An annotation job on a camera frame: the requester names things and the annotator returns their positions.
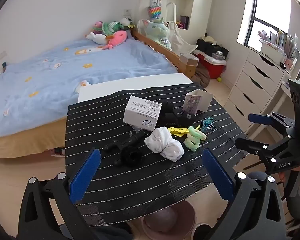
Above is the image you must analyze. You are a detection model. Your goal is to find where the teal unicorn plush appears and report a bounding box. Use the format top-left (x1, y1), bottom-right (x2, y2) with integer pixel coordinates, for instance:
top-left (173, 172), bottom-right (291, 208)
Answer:
top-left (141, 17), bottom-right (172, 50)

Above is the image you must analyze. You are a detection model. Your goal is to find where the black plastic gadget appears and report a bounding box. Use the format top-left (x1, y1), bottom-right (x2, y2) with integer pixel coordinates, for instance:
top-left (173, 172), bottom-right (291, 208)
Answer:
top-left (162, 101), bottom-right (182, 128)

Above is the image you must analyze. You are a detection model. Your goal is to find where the black bag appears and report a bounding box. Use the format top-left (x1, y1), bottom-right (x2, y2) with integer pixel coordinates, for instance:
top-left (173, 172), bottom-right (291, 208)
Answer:
top-left (196, 39), bottom-right (229, 57)

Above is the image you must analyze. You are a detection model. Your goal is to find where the bed with blue blanket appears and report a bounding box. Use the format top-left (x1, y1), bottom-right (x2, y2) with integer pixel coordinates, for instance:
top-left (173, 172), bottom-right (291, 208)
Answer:
top-left (0, 39), bottom-right (178, 138)

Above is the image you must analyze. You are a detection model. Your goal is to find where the white tote bag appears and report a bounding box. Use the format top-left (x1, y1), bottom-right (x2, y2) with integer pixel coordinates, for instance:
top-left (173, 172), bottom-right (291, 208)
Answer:
top-left (169, 22), bottom-right (198, 55)

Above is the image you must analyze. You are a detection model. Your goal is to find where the tan bed skirt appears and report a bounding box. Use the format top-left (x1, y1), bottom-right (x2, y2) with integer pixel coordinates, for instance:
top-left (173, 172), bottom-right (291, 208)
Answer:
top-left (0, 116), bottom-right (68, 159)

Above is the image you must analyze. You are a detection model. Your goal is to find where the pink trash bin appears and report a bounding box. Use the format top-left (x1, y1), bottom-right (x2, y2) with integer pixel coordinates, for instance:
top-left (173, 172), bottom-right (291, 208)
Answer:
top-left (141, 200), bottom-right (197, 240)

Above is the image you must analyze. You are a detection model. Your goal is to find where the white wall shelf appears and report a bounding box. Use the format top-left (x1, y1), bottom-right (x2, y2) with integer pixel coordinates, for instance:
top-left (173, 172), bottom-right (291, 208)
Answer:
top-left (167, 0), bottom-right (205, 32)

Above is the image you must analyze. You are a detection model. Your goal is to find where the window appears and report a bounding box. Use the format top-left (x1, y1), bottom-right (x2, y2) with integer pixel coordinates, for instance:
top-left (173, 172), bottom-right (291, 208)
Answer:
top-left (236, 0), bottom-right (293, 63)

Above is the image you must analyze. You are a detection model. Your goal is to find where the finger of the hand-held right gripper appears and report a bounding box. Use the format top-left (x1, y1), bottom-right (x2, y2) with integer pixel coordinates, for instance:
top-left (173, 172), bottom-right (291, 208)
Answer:
top-left (235, 135), bottom-right (295, 161)
top-left (248, 112), bottom-right (296, 136)

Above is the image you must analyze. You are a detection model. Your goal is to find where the black and white plush toy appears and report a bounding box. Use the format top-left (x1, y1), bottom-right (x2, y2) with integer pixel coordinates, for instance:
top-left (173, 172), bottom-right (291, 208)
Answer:
top-left (120, 17), bottom-right (135, 29)

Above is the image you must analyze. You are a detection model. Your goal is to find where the pink whale plush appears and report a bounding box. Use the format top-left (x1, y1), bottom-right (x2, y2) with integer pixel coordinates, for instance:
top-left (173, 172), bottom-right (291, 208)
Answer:
top-left (102, 30), bottom-right (128, 50)

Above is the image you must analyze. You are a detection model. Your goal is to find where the black handle-shaped tool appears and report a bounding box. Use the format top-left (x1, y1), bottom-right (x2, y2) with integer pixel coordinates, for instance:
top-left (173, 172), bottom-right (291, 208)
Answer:
top-left (104, 131), bottom-right (145, 154)

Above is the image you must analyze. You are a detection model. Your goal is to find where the green striped plush toy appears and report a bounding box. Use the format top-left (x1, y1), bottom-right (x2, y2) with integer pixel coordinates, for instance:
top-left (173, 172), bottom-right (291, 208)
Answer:
top-left (101, 21), bottom-right (130, 36)

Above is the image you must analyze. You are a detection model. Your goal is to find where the black gadget with white label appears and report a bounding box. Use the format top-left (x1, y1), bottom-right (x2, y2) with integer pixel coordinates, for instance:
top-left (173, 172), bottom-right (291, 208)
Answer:
top-left (175, 112), bottom-right (198, 128)

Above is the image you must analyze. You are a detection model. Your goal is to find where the white cardboard box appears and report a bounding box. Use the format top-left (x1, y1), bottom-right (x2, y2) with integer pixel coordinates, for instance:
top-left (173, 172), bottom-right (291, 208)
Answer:
top-left (123, 95), bottom-right (164, 132)

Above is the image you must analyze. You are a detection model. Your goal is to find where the rainbow bag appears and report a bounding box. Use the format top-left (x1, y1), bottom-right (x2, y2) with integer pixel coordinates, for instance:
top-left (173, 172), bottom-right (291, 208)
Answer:
top-left (147, 2), bottom-right (162, 19)

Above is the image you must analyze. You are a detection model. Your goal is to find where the yellow hair clip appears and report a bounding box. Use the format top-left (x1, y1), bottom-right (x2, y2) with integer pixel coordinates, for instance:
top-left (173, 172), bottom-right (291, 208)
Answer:
top-left (167, 127), bottom-right (190, 137)

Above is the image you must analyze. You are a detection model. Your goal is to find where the wooden bed frame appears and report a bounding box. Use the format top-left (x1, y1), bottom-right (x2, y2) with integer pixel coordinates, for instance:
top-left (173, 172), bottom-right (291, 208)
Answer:
top-left (131, 29), bottom-right (199, 78)

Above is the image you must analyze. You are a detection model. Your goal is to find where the black striped table mat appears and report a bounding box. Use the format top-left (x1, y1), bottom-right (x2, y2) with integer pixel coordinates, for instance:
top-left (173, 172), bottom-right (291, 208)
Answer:
top-left (65, 85), bottom-right (248, 227)

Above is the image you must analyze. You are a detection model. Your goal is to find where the clear plastic box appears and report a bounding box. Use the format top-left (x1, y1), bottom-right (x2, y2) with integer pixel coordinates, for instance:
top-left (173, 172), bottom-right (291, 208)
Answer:
top-left (179, 53), bottom-right (199, 67)

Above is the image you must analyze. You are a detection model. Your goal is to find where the white drawer cabinet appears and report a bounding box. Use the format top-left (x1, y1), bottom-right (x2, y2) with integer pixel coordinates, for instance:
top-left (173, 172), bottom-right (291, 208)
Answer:
top-left (225, 47), bottom-right (285, 135)

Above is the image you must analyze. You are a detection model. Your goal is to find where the green spiral hair tie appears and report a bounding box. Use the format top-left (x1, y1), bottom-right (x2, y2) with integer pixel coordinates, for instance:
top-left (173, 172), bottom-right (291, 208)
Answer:
top-left (184, 126), bottom-right (207, 152)

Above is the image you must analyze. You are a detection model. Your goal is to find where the white tissue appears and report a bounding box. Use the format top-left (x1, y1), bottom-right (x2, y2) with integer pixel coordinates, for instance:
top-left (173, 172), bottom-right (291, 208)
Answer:
top-left (144, 127), bottom-right (172, 153)
top-left (161, 139), bottom-right (185, 162)

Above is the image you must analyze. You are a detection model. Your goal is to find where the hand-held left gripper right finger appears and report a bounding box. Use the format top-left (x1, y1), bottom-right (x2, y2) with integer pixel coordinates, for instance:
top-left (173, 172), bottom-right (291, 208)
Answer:
top-left (202, 148), bottom-right (288, 240)

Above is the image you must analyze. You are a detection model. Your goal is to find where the white metal rack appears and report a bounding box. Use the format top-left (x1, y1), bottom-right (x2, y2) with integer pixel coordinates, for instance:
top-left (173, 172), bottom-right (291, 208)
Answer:
top-left (166, 2), bottom-right (177, 23)

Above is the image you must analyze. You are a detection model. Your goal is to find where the red cooler box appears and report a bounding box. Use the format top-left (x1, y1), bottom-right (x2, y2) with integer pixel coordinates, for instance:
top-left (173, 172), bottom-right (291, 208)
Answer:
top-left (194, 51), bottom-right (227, 79)

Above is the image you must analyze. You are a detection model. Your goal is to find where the pink and purple plush toy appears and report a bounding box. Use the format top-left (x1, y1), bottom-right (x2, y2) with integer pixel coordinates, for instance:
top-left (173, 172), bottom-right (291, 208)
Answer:
top-left (92, 21), bottom-right (104, 33)

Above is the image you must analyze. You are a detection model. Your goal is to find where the black round plastic part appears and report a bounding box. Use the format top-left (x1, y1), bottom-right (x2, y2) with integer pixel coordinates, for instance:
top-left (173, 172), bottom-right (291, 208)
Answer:
top-left (114, 145), bottom-right (143, 167)

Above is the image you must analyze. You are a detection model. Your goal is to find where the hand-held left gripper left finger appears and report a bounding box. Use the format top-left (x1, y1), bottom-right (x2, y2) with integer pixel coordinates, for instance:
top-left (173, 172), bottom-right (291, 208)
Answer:
top-left (18, 149), bottom-right (102, 240)

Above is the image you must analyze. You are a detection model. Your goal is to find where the brown bean bag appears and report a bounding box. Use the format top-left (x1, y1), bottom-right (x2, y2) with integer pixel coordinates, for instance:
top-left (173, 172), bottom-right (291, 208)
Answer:
top-left (194, 62), bottom-right (210, 87)

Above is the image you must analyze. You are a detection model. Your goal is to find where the row of books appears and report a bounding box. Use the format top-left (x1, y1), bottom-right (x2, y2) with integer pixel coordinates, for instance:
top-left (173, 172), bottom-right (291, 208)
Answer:
top-left (259, 29), bottom-right (300, 65)

